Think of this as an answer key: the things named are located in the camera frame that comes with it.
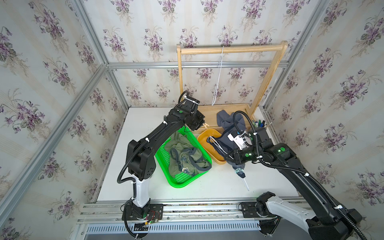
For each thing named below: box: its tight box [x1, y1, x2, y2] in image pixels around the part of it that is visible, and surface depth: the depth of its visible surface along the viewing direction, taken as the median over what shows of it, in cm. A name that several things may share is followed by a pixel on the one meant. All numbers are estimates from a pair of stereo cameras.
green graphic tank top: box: [164, 131, 212, 177], surface depth 86 cm
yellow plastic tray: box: [197, 128, 227, 165], surface depth 100 cm
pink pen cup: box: [253, 127, 267, 133], surface depth 56 cm
